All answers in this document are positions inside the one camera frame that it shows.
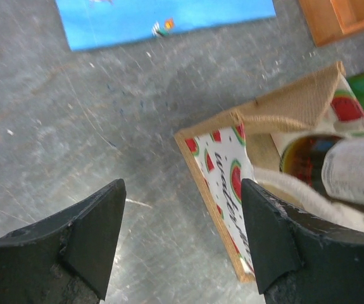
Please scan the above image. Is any watermelon print canvas bag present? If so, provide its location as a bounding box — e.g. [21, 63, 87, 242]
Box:
[175, 61, 364, 282]

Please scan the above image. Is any orange wooden divided tray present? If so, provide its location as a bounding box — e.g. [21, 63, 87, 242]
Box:
[299, 0, 364, 47]

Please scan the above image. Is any blue patterned cloth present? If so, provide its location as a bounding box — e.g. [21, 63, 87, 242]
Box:
[56, 0, 276, 51]

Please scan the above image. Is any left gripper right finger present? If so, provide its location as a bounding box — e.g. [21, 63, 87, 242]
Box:
[241, 179, 364, 303]

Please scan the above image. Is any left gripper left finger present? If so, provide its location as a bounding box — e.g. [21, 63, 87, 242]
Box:
[0, 179, 126, 303]

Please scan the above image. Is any glass cola bottle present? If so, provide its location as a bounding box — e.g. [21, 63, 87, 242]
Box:
[279, 133, 364, 212]

